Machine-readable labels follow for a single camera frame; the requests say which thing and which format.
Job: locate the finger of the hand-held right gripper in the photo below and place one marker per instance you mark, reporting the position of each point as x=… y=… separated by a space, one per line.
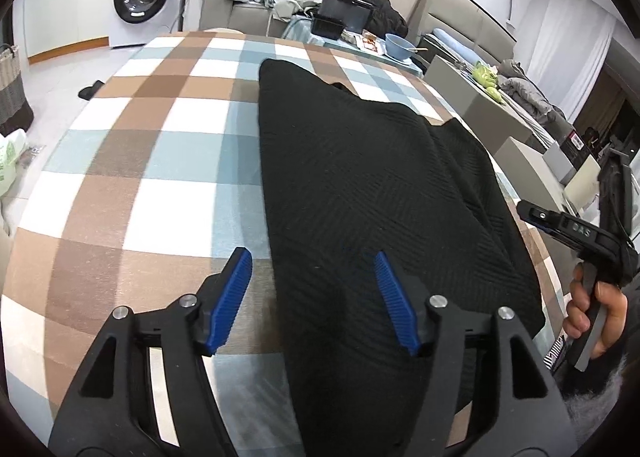
x=537 y=217

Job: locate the grey bedside cabinet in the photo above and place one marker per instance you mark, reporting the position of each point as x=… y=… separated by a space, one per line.
x=460 y=92

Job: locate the black jacket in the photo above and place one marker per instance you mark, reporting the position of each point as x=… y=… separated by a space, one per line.
x=392 y=14

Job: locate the green white plastic bag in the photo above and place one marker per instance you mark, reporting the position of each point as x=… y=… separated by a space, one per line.
x=11 y=162

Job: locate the food tray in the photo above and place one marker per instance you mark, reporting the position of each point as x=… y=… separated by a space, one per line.
x=365 y=41

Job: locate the white base cabinet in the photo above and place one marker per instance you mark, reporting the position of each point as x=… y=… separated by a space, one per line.
x=65 y=12

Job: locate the black plastic container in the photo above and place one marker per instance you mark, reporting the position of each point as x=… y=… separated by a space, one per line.
x=327 y=27

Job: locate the blue bowl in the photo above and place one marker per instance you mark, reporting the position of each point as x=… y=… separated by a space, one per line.
x=399 y=44

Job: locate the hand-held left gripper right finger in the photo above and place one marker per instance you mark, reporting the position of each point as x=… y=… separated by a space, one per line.
x=397 y=302

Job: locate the black slipper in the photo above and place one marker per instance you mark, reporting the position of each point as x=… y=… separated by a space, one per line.
x=91 y=89

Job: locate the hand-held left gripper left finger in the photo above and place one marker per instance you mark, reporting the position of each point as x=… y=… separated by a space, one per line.
x=230 y=297

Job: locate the grey low cabinet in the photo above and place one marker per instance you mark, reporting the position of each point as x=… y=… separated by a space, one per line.
x=525 y=172

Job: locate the grey upholstered bed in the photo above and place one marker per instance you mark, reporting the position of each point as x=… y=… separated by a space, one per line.
x=450 y=7

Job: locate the blue pillow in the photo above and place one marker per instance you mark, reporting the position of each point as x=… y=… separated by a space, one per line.
x=447 y=39

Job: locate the black box with label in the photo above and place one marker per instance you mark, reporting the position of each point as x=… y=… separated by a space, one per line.
x=575 y=146

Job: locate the grey duvet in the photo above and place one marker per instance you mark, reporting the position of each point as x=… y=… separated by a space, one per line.
x=530 y=92

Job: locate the teal checked side table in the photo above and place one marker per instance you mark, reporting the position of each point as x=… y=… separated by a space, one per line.
x=300 y=29

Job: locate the black knit sweater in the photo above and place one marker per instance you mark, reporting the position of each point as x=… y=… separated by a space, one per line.
x=350 y=162

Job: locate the checked brown blue blanket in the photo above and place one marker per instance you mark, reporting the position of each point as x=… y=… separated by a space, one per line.
x=150 y=137

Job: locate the black plastic tray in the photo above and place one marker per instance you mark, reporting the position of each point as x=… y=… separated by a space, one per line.
x=345 y=14

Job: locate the white curtain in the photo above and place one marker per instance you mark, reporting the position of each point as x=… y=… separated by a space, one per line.
x=570 y=32

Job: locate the person's right hand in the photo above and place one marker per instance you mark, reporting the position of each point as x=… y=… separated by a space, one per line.
x=614 y=317

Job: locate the white round stool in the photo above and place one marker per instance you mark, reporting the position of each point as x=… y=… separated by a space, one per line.
x=225 y=30

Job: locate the cream box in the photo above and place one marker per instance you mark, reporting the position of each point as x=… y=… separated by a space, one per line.
x=582 y=182

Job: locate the woven laundry basket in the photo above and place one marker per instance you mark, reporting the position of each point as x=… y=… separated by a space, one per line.
x=12 y=87

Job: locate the person's right forearm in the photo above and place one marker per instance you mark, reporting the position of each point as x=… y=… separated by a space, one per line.
x=595 y=402

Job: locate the small grey box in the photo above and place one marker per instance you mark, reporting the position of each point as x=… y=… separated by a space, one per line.
x=557 y=164

